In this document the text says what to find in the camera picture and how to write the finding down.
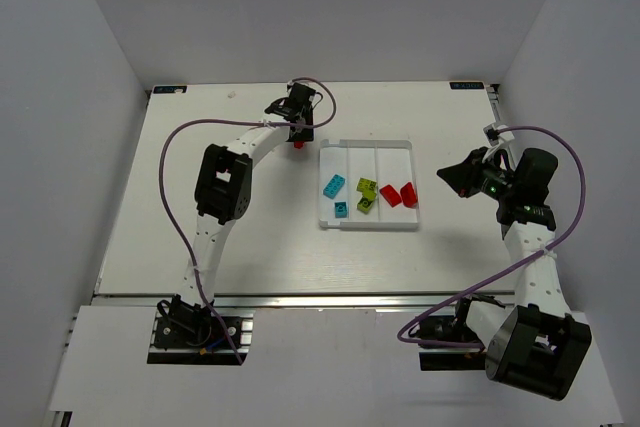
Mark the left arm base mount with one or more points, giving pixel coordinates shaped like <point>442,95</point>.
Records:
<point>185,334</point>

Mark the green lego brick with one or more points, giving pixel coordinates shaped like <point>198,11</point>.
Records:
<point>365,184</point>
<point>366,201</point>

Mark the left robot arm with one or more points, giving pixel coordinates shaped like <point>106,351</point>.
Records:
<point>224,183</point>

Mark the white divided tray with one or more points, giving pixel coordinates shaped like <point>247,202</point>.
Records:
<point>386,162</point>

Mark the left blue corner label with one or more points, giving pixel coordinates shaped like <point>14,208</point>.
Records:
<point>169,89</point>

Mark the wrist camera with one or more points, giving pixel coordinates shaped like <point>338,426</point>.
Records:
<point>300,93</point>
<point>499,138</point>

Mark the small blue lego brick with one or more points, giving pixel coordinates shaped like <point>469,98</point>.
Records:
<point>341,210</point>

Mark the aluminium front rail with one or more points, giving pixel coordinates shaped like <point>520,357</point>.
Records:
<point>394,301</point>

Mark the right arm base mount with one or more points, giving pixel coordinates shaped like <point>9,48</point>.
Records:
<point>459,341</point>

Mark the right side rail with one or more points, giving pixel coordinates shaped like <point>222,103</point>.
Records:
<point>494,99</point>

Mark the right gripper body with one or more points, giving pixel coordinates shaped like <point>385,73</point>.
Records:
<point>478,179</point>

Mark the large red lego brick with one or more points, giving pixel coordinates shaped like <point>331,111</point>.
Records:
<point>390,195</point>
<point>408,195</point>

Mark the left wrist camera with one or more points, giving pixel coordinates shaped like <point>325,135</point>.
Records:
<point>300,93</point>

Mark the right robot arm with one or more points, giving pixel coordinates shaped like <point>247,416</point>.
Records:
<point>536,345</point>

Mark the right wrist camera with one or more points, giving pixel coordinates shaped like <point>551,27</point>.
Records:
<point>499,138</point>

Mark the blue long lego brick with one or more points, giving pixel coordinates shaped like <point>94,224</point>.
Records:
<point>334,185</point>

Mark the blue corner label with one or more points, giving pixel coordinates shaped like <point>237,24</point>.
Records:
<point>169,89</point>
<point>466,85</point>

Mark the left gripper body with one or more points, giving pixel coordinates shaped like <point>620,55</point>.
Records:
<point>298,132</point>

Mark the right blue corner label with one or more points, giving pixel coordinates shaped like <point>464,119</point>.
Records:
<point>466,85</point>

